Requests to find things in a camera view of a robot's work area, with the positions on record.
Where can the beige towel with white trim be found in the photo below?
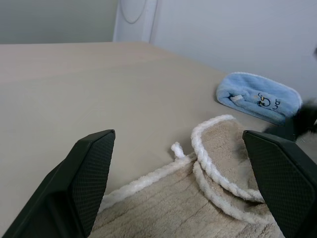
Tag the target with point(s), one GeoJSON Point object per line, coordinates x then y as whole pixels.
{"type": "Point", "coordinates": [173, 203]}

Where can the light blue cloth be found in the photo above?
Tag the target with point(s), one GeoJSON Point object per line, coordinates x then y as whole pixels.
{"type": "Point", "coordinates": [257, 99]}

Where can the white door panel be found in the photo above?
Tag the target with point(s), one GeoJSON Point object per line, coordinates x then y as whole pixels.
{"type": "Point", "coordinates": [135, 19]}

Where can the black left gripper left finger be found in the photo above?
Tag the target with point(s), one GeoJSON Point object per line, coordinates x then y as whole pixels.
{"type": "Point", "coordinates": [62, 188]}

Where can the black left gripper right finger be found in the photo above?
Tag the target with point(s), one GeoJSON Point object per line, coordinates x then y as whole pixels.
{"type": "Point", "coordinates": [284, 183]}

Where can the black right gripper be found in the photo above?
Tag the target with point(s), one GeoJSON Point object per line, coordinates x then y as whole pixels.
{"type": "Point", "coordinates": [308, 114]}

